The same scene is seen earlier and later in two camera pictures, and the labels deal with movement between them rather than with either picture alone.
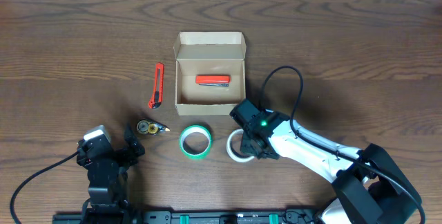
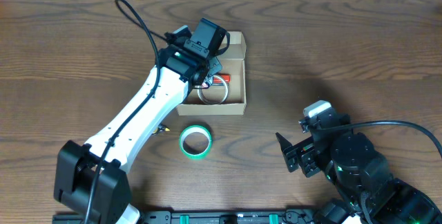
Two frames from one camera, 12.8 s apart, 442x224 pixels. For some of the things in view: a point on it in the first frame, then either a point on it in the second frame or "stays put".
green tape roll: [195, 128] stays put
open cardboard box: [209, 53] stays put
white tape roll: [233, 155] → [217, 102]
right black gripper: [254, 144] → [301, 155]
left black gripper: [121, 155] → [210, 70]
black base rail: [233, 216] stays put
